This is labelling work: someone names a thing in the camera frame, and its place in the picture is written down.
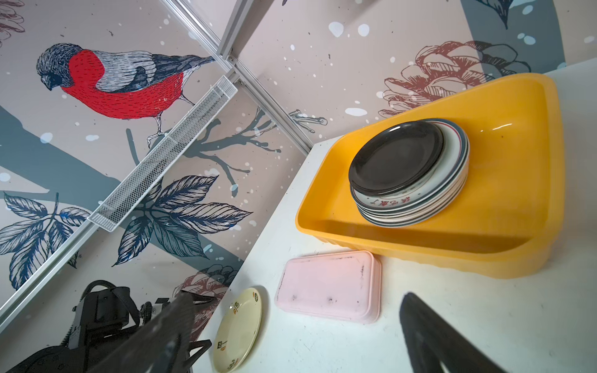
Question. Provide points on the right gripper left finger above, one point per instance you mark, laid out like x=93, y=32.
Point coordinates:
x=163, y=345

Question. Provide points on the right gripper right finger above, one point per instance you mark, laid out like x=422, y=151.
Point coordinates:
x=433, y=345

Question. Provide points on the pale yellow plate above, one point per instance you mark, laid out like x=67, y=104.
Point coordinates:
x=238, y=331

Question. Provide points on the teal patterned plate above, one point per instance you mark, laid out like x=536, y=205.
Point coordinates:
x=449, y=168

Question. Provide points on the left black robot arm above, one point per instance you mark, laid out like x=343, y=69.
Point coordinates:
x=110, y=333

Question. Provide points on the yellow plastic bin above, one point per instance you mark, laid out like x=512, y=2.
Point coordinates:
x=511, y=208

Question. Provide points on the pink rectangular box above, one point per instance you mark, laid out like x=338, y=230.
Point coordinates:
x=343, y=286

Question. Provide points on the white wire mesh shelf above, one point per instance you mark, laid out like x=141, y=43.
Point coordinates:
x=137, y=185

